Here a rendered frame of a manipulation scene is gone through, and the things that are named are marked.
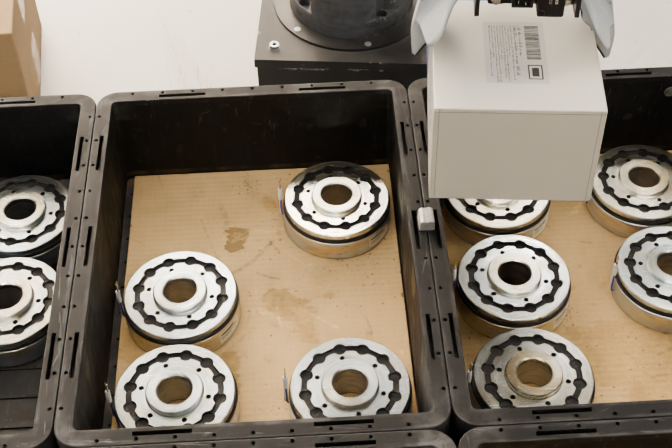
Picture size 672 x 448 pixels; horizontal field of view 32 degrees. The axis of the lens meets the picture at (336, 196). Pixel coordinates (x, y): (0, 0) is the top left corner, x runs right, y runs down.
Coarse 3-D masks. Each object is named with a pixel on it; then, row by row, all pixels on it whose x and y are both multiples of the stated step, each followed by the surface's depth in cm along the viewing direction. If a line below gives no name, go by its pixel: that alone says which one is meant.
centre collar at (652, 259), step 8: (656, 248) 108; (664, 248) 108; (648, 256) 108; (656, 256) 108; (664, 256) 109; (648, 264) 107; (656, 264) 107; (648, 272) 107; (656, 272) 106; (656, 280) 106; (664, 280) 106
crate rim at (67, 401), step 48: (144, 96) 115; (192, 96) 115; (240, 96) 115; (288, 96) 115; (96, 144) 110; (96, 192) 106; (96, 240) 102; (432, 288) 97; (432, 336) 94; (432, 384) 91; (96, 432) 88; (144, 432) 89; (192, 432) 88; (240, 432) 88; (288, 432) 88; (336, 432) 88
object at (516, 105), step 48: (480, 0) 91; (432, 48) 87; (480, 48) 87; (528, 48) 87; (576, 48) 87; (432, 96) 85; (480, 96) 83; (528, 96) 83; (576, 96) 83; (432, 144) 85; (480, 144) 85; (528, 144) 84; (576, 144) 84; (432, 192) 88; (480, 192) 88; (528, 192) 88; (576, 192) 88
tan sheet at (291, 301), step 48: (144, 192) 120; (192, 192) 120; (240, 192) 119; (144, 240) 115; (192, 240) 115; (240, 240) 115; (288, 240) 115; (384, 240) 115; (240, 288) 111; (288, 288) 111; (336, 288) 111; (384, 288) 110; (240, 336) 107; (288, 336) 107; (336, 336) 107; (384, 336) 107; (240, 384) 103; (288, 384) 103
